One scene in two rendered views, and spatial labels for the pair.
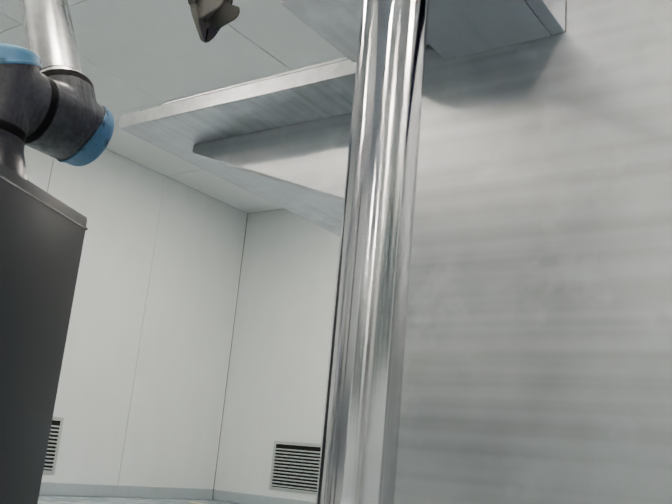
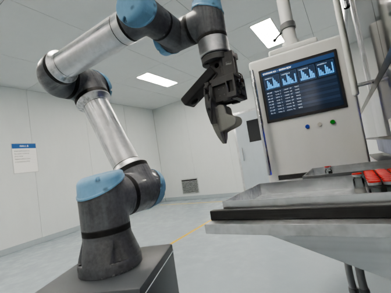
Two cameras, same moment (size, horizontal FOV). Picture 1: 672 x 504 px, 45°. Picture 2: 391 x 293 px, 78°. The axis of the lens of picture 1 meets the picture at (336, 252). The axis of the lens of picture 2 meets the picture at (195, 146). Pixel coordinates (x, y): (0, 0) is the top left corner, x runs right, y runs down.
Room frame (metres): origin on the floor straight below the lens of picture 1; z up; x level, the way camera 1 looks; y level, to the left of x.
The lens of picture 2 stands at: (0.53, 0.34, 1.01)
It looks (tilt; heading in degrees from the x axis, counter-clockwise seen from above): 4 degrees up; 356
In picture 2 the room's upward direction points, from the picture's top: 9 degrees counter-clockwise
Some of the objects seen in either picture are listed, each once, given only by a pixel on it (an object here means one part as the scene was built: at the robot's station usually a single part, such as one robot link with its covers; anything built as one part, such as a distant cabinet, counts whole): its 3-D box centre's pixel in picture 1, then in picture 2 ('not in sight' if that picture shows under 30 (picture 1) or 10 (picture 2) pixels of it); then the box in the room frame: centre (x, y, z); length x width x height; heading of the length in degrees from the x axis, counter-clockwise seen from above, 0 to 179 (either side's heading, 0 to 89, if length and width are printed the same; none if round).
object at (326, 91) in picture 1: (397, 183); (341, 190); (1.19, -0.09, 0.87); 0.70 x 0.48 x 0.02; 144
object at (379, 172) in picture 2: not in sight; (386, 185); (1.00, -0.06, 0.90); 0.18 x 0.02 x 0.05; 144
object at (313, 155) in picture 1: (289, 176); (340, 253); (0.99, 0.07, 0.80); 0.34 x 0.03 x 0.13; 54
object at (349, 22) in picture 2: not in sight; (356, 50); (1.82, -0.75, 1.51); 0.49 x 0.01 x 0.59; 144
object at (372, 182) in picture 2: not in sight; (372, 185); (1.01, -0.04, 0.90); 0.18 x 0.02 x 0.05; 144
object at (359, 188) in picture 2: not in sight; (358, 182); (1.07, -0.05, 0.90); 0.02 x 0.02 x 0.05
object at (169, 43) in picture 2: not in sight; (172, 34); (1.15, 0.31, 1.35); 0.11 x 0.11 x 0.08; 57
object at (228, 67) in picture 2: not in sight; (222, 81); (1.11, 0.21, 1.20); 0.09 x 0.08 x 0.12; 54
